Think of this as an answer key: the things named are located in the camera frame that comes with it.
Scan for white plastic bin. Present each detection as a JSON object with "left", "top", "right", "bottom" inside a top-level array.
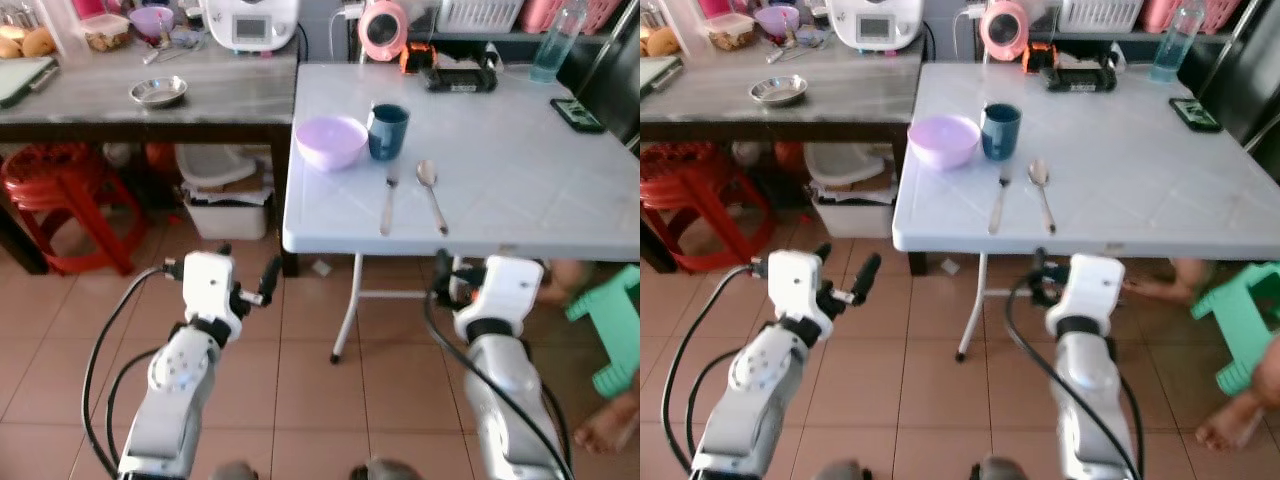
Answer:
[
  {"left": 178, "top": 145, "right": 273, "bottom": 242},
  {"left": 805, "top": 143, "right": 898, "bottom": 241}
]

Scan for steel fork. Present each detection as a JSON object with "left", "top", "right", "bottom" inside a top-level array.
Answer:
[
  {"left": 379, "top": 165, "right": 401, "bottom": 238},
  {"left": 989, "top": 165, "right": 1013, "bottom": 237}
]

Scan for steel spoon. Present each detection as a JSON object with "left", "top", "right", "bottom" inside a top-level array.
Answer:
[
  {"left": 416, "top": 159, "right": 450, "bottom": 237},
  {"left": 1027, "top": 159, "right": 1058, "bottom": 236}
]

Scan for white folding table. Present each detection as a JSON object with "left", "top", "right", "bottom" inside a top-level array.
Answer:
[
  {"left": 282, "top": 62, "right": 641, "bottom": 364},
  {"left": 892, "top": 62, "right": 1280, "bottom": 363}
]

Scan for person's bare foot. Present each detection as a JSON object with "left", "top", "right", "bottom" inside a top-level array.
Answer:
[
  {"left": 573, "top": 392, "right": 641, "bottom": 457},
  {"left": 1195, "top": 388, "right": 1276, "bottom": 453},
  {"left": 1125, "top": 258, "right": 1216, "bottom": 306},
  {"left": 540, "top": 260, "right": 593, "bottom": 306}
]

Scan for dark wooden marble-top table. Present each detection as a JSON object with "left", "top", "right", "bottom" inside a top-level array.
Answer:
[
  {"left": 0, "top": 40, "right": 301, "bottom": 278},
  {"left": 640, "top": 40, "right": 926, "bottom": 276}
]

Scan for dark blue cup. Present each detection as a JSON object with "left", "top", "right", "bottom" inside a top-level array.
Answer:
[
  {"left": 367, "top": 103, "right": 411, "bottom": 163},
  {"left": 980, "top": 103, "right": 1023, "bottom": 162}
]

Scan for large purple plastic bowl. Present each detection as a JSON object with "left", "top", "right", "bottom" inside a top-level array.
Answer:
[
  {"left": 907, "top": 114, "right": 982, "bottom": 171},
  {"left": 295, "top": 115, "right": 370, "bottom": 173}
]

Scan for red plastic stool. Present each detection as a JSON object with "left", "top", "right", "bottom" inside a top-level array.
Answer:
[
  {"left": 640, "top": 143, "right": 776, "bottom": 273},
  {"left": 0, "top": 143, "right": 151, "bottom": 277}
]

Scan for green plastic stool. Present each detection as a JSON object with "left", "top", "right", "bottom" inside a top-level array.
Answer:
[
  {"left": 565, "top": 264, "right": 641, "bottom": 399},
  {"left": 1190, "top": 262, "right": 1280, "bottom": 396}
]

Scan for small steel dish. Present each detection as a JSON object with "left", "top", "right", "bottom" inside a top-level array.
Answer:
[
  {"left": 128, "top": 76, "right": 189, "bottom": 109},
  {"left": 749, "top": 75, "right": 809, "bottom": 108}
]

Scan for black rectangular tray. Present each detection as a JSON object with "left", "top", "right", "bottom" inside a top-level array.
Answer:
[
  {"left": 1045, "top": 52, "right": 1119, "bottom": 93},
  {"left": 424, "top": 52, "right": 499, "bottom": 94}
]

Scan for grey robot right leg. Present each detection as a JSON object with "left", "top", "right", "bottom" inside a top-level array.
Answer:
[
  {"left": 968, "top": 458, "right": 1031, "bottom": 480},
  {"left": 350, "top": 458, "right": 416, "bottom": 480}
]

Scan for black phone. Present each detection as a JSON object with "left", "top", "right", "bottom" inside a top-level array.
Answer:
[
  {"left": 1168, "top": 97, "right": 1224, "bottom": 134},
  {"left": 549, "top": 97, "right": 607, "bottom": 134}
]

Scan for white kitchen appliance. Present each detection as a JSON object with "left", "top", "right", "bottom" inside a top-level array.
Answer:
[
  {"left": 200, "top": 0, "right": 301, "bottom": 53},
  {"left": 828, "top": 0, "right": 924, "bottom": 53}
]

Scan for clear plastic food container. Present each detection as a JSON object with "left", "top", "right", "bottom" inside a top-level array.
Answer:
[
  {"left": 708, "top": 14, "right": 757, "bottom": 53},
  {"left": 82, "top": 14, "right": 133, "bottom": 53}
]

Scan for pink round desk fan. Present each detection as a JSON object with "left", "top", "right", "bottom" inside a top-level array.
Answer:
[
  {"left": 357, "top": 0, "right": 409, "bottom": 63},
  {"left": 979, "top": 0, "right": 1031, "bottom": 63}
]

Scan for small purple bowl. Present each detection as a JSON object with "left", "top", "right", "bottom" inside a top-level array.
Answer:
[
  {"left": 130, "top": 5, "right": 177, "bottom": 43},
  {"left": 754, "top": 5, "right": 801, "bottom": 43}
]

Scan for dark green tray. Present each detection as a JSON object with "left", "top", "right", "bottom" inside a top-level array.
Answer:
[
  {"left": 0, "top": 57, "right": 59, "bottom": 109},
  {"left": 640, "top": 57, "right": 683, "bottom": 101}
]

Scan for clear blue water bottle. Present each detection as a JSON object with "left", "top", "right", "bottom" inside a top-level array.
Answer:
[
  {"left": 1148, "top": 0, "right": 1206, "bottom": 84},
  {"left": 530, "top": 0, "right": 589, "bottom": 85}
]

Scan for white plastic basket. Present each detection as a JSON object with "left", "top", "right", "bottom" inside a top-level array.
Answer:
[
  {"left": 436, "top": 0, "right": 524, "bottom": 34},
  {"left": 1058, "top": 0, "right": 1144, "bottom": 34}
]

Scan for pink plastic basket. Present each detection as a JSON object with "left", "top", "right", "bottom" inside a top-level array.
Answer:
[
  {"left": 520, "top": 0, "right": 623, "bottom": 36},
  {"left": 1142, "top": 0, "right": 1236, "bottom": 36}
]

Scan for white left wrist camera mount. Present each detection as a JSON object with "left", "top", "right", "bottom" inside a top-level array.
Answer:
[
  {"left": 765, "top": 250, "right": 837, "bottom": 346},
  {"left": 182, "top": 251, "right": 244, "bottom": 341}
]

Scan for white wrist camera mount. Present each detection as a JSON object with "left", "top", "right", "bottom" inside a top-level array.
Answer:
[
  {"left": 182, "top": 251, "right": 244, "bottom": 341},
  {"left": 765, "top": 250, "right": 837, "bottom": 346},
  {"left": 453, "top": 256, "right": 545, "bottom": 341},
  {"left": 1045, "top": 254, "right": 1127, "bottom": 339}
]

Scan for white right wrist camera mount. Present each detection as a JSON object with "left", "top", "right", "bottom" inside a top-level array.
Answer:
[
  {"left": 453, "top": 256, "right": 545, "bottom": 341},
  {"left": 1045, "top": 254, "right": 1127, "bottom": 339}
]

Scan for long black left arm cable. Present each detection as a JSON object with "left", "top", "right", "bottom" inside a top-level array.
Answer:
[
  {"left": 662, "top": 258, "right": 771, "bottom": 476},
  {"left": 82, "top": 258, "right": 186, "bottom": 480}
]

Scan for short black left arm cable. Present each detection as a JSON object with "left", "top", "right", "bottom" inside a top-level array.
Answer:
[
  {"left": 685, "top": 347, "right": 751, "bottom": 466},
  {"left": 103, "top": 347, "right": 161, "bottom": 471}
]

